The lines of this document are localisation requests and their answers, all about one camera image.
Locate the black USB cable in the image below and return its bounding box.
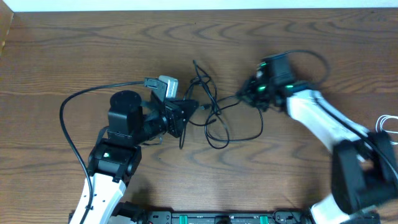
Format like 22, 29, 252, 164
178, 59, 264, 150

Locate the white USB cable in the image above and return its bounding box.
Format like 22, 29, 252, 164
374, 114, 398, 135

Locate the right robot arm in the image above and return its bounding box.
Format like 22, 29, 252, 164
236, 52, 397, 223

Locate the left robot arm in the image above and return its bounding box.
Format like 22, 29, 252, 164
70, 90, 198, 223

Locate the right camera cable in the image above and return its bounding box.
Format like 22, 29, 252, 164
285, 49, 398, 181

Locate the camera cable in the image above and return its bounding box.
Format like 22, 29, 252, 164
285, 49, 398, 181
58, 80, 147, 224

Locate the left camera cable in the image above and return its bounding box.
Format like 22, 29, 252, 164
58, 80, 147, 224

